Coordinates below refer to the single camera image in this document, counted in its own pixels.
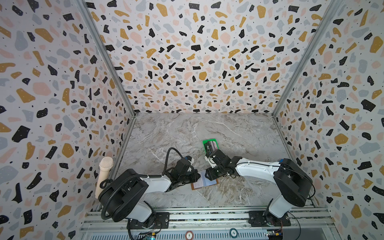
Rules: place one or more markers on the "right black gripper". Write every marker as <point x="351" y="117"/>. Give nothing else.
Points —
<point x="216" y="155"/>

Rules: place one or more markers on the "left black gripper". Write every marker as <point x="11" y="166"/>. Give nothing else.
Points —
<point x="194" y="172"/>

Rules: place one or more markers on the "brown leather card holder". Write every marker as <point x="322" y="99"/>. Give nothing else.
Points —
<point x="203" y="182"/>

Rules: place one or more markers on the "stack of credit cards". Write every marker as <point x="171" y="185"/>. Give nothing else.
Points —
<point x="211" y="146"/>

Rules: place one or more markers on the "green plastic card tray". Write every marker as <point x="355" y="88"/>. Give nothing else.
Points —
<point x="204" y="141"/>

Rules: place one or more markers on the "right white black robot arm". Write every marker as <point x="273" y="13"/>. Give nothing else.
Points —
<point x="293" y="183"/>

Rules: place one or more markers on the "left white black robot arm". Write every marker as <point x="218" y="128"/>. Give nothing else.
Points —
<point x="121" y="198"/>

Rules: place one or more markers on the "beige foam microphone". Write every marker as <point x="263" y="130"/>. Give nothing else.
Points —
<point x="105" y="166"/>

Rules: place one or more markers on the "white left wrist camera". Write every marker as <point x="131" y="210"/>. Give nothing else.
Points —
<point x="190" y="159"/>

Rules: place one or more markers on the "aluminium mounting rail frame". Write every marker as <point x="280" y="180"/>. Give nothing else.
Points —
<point x="222" y="223"/>

